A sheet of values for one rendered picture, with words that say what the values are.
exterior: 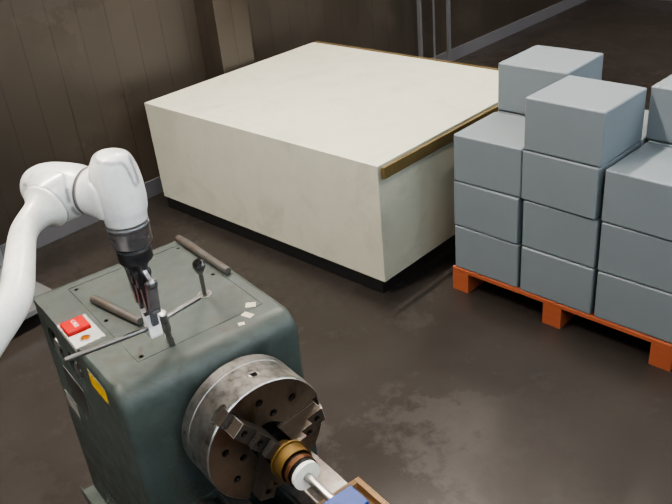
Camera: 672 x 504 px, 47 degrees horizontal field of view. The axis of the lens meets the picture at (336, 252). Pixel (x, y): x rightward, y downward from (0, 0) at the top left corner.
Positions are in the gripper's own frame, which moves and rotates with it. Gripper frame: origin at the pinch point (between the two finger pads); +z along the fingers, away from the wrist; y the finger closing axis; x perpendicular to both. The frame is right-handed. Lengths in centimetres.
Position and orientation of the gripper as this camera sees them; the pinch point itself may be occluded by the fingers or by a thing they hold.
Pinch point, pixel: (152, 321)
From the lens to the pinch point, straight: 182.6
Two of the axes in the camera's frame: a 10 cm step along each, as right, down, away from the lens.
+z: 0.9, 8.7, 4.9
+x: 7.9, -3.6, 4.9
